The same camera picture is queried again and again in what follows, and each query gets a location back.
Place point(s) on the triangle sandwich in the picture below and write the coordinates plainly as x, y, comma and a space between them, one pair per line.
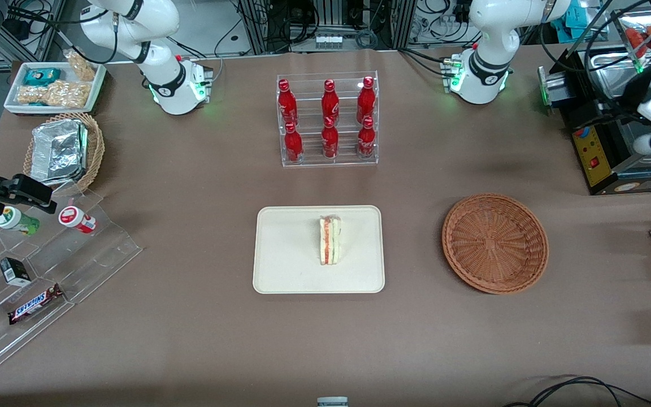
331, 240

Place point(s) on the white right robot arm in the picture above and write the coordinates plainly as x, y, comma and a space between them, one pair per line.
161, 62

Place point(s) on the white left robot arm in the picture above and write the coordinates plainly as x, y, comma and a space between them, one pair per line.
492, 34

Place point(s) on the oval light wicker basket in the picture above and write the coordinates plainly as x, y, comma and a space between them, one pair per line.
97, 152

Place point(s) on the white snack tray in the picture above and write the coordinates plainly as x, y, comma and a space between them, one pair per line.
13, 85

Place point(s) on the round brown wicker basket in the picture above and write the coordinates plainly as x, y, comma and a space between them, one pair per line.
495, 243

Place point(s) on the cream rectangular serving tray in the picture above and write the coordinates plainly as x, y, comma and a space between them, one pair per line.
280, 254

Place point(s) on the green capped small bottle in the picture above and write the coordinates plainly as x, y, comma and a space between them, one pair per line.
16, 220

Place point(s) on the aluminium foil container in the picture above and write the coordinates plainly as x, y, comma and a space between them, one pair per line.
57, 152

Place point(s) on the red and white small bottle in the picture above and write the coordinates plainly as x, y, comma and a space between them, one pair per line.
77, 219

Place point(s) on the black food warmer display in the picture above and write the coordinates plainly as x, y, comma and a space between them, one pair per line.
591, 147

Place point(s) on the small black box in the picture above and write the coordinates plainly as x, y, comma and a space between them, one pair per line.
14, 271

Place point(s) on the clear acrylic stepped shelf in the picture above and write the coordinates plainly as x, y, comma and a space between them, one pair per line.
105, 249

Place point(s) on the steel food pan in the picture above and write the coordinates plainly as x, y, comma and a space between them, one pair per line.
602, 63

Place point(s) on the large clear peanut snack bag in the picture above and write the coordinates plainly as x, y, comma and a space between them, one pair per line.
54, 94

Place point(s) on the red food in warmer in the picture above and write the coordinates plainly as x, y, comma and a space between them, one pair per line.
650, 37

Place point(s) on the Snickers chocolate bar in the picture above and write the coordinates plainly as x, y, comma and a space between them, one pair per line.
35, 303

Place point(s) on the green snack packet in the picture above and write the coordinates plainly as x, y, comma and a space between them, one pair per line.
42, 76

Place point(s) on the small clear peanut snack bag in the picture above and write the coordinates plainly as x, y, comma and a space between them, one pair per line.
81, 66

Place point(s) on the teal box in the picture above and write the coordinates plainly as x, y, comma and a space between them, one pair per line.
582, 17

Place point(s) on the red soda bottle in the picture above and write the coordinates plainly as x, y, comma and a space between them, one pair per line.
329, 141
366, 138
365, 100
330, 104
287, 104
293, 146

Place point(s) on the clear acrylic bottle rack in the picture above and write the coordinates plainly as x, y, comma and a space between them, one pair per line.
309, 102

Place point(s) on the white power strip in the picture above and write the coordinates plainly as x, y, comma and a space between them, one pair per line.
329, 40

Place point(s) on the small grey device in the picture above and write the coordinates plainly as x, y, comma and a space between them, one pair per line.
332, 402

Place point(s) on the aluminium frame rack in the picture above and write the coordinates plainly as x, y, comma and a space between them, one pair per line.
402, 22

